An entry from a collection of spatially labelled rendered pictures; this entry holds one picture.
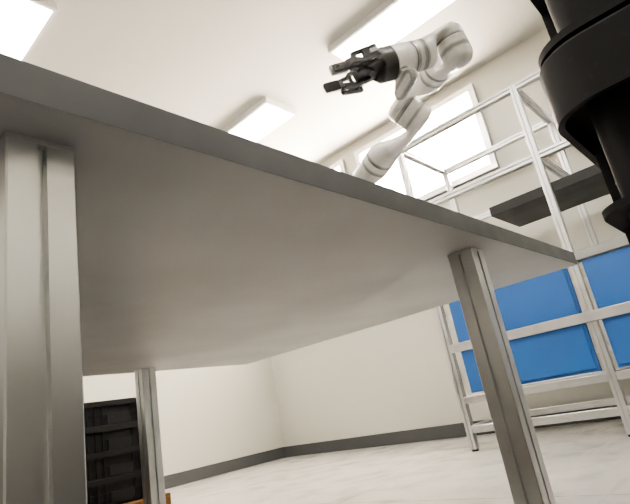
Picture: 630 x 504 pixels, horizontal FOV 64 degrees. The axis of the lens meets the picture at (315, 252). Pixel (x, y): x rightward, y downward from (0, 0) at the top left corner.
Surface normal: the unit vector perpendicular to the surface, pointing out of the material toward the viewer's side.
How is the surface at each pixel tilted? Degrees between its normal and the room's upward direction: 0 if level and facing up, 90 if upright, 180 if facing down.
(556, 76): 90
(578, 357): 90
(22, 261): 90
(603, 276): 90
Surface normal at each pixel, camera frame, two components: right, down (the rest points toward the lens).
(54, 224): 0.72, -0.33
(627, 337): -0.67, -0.11
